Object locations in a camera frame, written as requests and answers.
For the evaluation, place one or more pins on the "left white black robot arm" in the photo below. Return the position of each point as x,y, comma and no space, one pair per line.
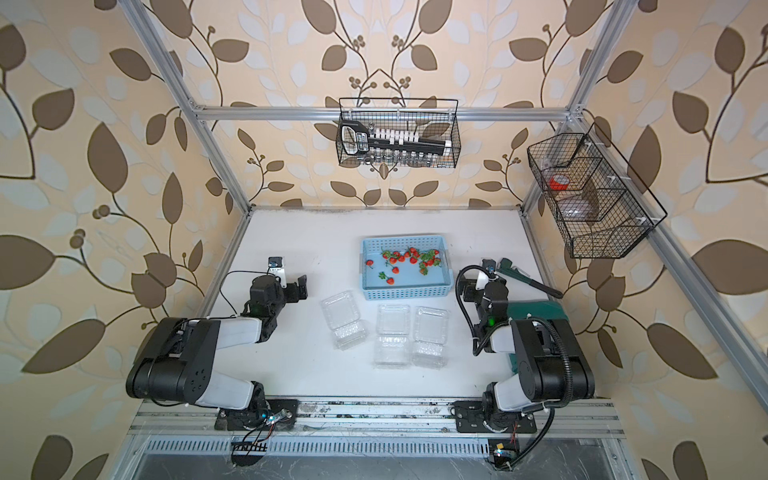
175,365

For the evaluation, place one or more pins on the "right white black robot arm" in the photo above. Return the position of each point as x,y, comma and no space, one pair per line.
549,368

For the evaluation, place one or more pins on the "black white tool set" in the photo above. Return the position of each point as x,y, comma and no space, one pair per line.
357,139

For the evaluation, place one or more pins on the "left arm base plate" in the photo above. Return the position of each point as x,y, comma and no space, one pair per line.
278,413

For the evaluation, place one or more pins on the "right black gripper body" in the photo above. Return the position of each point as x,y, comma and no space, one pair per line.
482,316

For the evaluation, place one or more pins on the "right black wire basket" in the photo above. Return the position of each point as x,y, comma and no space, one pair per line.
628,209

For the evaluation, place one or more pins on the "strawberries in blue basket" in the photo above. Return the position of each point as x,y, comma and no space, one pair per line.
406,266

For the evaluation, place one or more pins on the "clear clamshell container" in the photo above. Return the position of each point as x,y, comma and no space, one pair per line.
392,344
430,336
343,318

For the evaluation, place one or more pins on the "clear dish in basket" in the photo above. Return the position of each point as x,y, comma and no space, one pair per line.
579,210

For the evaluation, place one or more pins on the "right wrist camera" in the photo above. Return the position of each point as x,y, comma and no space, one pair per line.
489,265

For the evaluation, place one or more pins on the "back black wire basket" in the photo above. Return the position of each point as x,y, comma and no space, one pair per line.
432,117

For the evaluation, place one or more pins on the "green pipe wrench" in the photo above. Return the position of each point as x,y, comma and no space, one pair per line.
507,268

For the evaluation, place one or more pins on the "blue plastic basket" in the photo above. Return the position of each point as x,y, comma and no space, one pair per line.
401,292

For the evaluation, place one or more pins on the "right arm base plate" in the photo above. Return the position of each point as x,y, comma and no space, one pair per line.
473,416

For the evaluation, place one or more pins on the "black wire basket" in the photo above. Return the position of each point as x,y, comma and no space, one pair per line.
432,117
628,209

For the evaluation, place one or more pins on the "red tape roll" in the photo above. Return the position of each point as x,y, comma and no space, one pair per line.
558,182

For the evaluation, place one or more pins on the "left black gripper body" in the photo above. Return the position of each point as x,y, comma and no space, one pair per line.
281,297

